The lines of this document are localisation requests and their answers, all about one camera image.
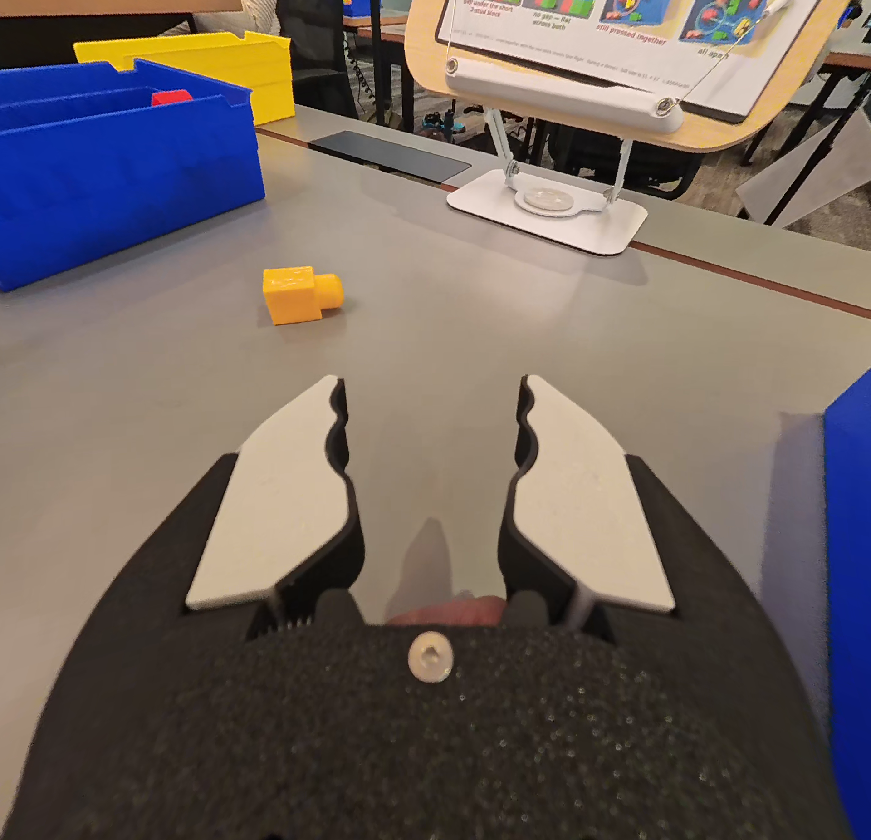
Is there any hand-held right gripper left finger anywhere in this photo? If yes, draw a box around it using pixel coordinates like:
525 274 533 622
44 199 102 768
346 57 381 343
185 375 366 633

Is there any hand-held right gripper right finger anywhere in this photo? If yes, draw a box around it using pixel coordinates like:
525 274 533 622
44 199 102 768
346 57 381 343
499 374 676 633

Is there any blue plastic bin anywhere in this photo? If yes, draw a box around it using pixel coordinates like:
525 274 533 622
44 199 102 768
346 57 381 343
0 59 267 294
822 369 871 840

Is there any yellow single-stud block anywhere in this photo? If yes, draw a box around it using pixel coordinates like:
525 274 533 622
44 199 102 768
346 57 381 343
262 266 346 327

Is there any flat table hatch cover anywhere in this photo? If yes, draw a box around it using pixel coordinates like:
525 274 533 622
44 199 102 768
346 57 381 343
307 129 473 185

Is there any grey leaning board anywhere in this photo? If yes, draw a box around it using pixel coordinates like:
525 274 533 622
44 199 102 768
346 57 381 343
734 114 871 229

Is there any black tripod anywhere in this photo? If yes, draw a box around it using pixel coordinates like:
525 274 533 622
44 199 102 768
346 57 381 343
762 108 853 227

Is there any white sheet holder ledge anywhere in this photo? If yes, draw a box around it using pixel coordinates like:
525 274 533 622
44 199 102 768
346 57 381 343
445 57 684 136

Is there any yellow plastic bin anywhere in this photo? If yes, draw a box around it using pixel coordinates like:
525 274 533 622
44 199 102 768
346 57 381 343
73 30 296 127

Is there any black mesh office chair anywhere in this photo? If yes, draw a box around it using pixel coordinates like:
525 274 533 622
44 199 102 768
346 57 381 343
275 0 359 120

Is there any printed instruction sheet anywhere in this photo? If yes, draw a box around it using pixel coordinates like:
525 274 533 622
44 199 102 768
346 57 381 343
435 0 856 123

